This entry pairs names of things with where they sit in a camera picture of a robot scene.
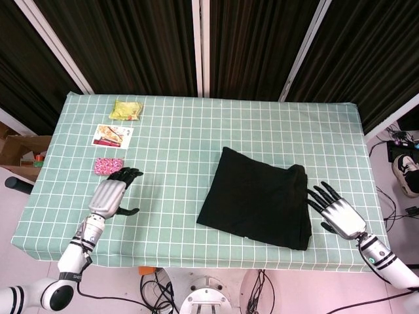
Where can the black pleated curtain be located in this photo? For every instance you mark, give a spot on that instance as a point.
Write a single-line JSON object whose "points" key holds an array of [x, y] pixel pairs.
{"points": [[255, 42], [370, 49], [19, 65], [131, 42]]}

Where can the pink patterned card deck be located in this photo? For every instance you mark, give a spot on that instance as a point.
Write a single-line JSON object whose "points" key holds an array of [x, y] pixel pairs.
{"points": [[108, 166]]}

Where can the small orange block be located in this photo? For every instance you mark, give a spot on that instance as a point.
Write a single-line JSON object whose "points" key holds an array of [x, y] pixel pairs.
{"points": [[145, 271]]}

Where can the yellow green snack packet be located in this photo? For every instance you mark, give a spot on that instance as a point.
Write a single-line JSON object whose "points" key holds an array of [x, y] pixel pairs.
{"points": [[126, 110]]}

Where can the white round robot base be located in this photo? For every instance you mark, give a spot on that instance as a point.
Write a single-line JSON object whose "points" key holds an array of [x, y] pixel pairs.
{"points": [[206, 297]]}

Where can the printed picture card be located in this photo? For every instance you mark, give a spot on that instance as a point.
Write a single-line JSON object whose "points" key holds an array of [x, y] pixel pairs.
{"points": [[111, 136]]}

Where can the black white sneaker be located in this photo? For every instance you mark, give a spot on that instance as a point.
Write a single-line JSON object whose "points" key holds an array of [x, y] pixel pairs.
{"points": [[406, 170]]}

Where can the brown cardboard box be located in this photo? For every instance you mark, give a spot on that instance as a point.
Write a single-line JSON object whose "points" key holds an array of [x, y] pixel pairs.
{"points": [[16, 147]]}

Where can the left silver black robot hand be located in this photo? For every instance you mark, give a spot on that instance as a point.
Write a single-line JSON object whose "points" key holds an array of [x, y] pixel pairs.
{"points": [[108, 196]]}

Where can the green white checked tablecloth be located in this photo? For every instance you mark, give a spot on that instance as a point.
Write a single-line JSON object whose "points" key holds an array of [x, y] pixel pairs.
{"points": [[180, 137]]}

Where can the black electronics box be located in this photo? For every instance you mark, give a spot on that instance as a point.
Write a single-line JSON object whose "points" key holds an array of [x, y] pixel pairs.
{"points": [[397, 150]]}

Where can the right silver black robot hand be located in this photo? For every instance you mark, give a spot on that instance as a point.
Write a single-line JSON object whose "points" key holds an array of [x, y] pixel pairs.
{"points": [[343, 217]]}

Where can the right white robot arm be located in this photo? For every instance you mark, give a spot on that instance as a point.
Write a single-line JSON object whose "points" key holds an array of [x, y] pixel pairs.
{"points": [[386, 261]]}

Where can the black power adapter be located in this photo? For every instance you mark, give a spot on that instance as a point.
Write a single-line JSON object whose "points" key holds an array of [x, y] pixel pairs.
{"points": [[412, 211]]}

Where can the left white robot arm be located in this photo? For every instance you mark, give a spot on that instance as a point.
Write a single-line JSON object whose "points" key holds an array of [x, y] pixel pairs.
{"points": [[75, 252]]}

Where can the black T-shirt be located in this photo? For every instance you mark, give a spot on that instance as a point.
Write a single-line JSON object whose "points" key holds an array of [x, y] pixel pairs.
{"points": [[255, 202]]}

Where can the white metal frame post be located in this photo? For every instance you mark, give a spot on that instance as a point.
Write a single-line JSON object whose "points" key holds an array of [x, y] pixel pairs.
{"points": [[200, 49], [393, 117], [59, 49], [305, 49]]}

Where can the small red green box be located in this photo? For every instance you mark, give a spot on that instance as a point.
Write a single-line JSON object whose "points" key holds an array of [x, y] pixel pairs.
{"points": [[39, 160]]}

